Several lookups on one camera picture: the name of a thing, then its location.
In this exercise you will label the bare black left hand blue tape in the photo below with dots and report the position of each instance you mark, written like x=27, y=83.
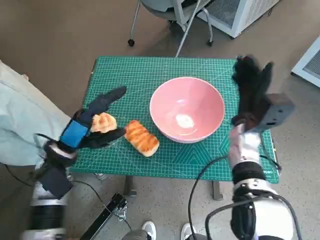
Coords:
x=75, y=132

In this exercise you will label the black knitted glove right hand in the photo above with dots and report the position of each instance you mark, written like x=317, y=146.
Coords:
x=252, y=87

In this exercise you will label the round pale toy bread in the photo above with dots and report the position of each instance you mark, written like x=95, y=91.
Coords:
x=105, y=122

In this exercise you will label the pink bowl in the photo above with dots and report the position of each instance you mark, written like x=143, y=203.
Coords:
x=187, y=100

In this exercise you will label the striped orange toy bread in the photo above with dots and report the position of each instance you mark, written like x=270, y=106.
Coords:
x=142, y=140

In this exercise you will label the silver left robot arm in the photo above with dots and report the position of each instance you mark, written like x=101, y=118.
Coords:
x=45, y=215

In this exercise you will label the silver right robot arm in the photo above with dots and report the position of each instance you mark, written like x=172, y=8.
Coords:
x=250, y=175

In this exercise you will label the white appliance with vent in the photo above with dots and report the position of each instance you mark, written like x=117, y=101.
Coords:
x=310, y=62

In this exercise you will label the white cabinet with mesh grille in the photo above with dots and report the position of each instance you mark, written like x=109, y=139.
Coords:
x=237, y=15

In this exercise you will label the silver metal pole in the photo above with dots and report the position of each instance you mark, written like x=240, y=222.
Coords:
x=190, y=27

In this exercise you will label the black metal bar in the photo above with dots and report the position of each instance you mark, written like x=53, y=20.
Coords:
x=105, y=217

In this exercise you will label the green cutting mat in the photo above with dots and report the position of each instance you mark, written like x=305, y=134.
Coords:
x=175, y=162

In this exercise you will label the dark grey leg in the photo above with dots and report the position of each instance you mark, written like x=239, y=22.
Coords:
x=136, y=235
x=198, y=237

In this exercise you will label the grey office chair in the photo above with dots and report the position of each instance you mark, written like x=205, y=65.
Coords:
x=160, y=10

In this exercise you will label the white shoe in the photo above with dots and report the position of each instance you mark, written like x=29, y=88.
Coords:
x=187, y=231
x=149, y=228

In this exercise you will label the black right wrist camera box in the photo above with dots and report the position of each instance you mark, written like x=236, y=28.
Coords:
x=277, y=110

